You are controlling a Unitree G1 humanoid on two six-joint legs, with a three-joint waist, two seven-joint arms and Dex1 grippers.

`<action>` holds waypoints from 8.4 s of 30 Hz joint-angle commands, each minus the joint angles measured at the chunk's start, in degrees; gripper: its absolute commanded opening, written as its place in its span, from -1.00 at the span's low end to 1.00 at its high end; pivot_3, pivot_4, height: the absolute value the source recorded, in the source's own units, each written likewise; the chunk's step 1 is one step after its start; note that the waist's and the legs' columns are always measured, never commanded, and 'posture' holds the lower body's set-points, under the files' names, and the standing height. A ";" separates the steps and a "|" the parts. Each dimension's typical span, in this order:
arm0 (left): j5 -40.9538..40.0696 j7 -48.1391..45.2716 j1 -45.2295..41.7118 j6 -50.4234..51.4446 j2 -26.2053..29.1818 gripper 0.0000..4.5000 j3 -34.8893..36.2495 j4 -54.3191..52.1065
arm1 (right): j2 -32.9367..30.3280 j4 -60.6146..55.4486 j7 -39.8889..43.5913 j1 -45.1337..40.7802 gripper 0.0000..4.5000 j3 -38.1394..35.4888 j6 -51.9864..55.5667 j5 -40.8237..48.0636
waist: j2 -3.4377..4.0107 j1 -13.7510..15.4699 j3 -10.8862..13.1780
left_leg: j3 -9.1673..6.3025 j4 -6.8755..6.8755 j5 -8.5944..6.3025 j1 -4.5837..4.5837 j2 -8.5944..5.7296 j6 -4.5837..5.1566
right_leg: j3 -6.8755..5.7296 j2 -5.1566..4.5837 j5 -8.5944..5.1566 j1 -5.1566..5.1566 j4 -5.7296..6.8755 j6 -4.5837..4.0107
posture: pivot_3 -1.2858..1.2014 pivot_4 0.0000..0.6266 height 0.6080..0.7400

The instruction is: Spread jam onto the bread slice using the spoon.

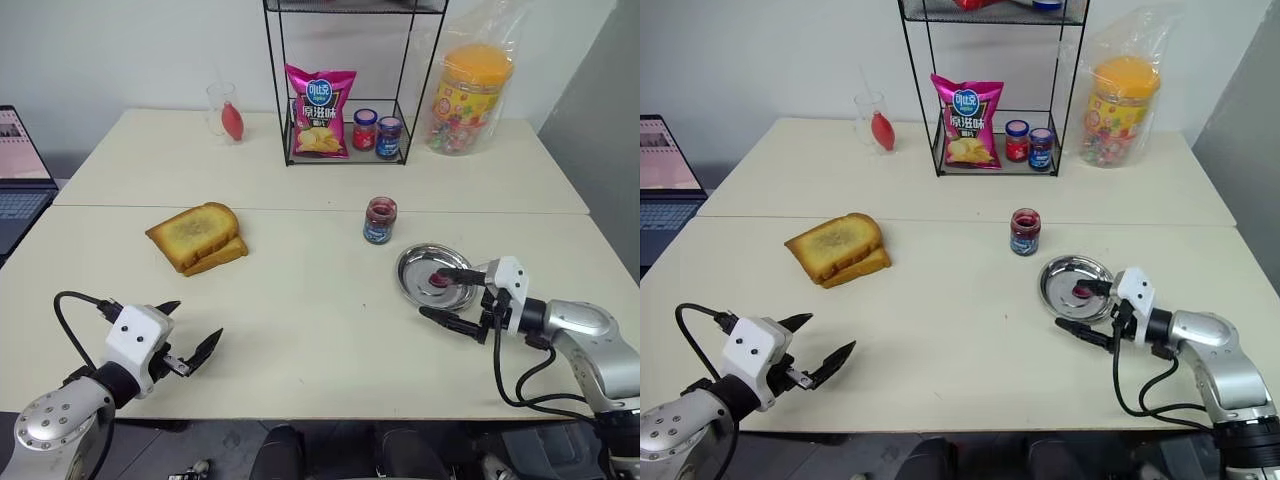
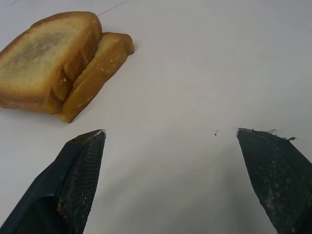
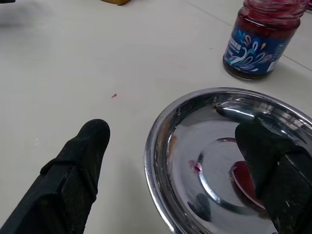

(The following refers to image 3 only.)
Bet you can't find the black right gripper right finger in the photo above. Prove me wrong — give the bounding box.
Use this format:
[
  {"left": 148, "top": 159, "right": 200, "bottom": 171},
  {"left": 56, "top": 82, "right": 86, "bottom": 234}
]
[{"left": 234, "top": 120, "right": 312, "bottom": 234}]

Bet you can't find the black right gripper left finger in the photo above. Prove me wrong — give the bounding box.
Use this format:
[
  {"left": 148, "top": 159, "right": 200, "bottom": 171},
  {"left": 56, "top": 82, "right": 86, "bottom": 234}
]
[{"left": 0, "top": 118, "right": 111, "bottom": 234}]

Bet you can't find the white plastic spoon with jam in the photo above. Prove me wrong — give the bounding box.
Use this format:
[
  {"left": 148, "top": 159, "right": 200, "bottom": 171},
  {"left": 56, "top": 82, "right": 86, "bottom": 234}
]
[{"left": 229, "top": 160, "right": 269, "bottom": 216}]

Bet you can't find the glass jar with blue label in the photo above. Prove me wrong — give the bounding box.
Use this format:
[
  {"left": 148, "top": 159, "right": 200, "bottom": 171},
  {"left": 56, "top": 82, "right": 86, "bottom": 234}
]
[{"left": 222, "top": 0, "right": 308, "bottom": 81}]

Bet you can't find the toasted bread slice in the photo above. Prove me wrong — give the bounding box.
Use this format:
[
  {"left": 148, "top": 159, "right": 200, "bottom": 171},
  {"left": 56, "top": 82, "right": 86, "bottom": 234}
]
[{"left": 101, "top": 0, "right": 132, "bottom": 6}]

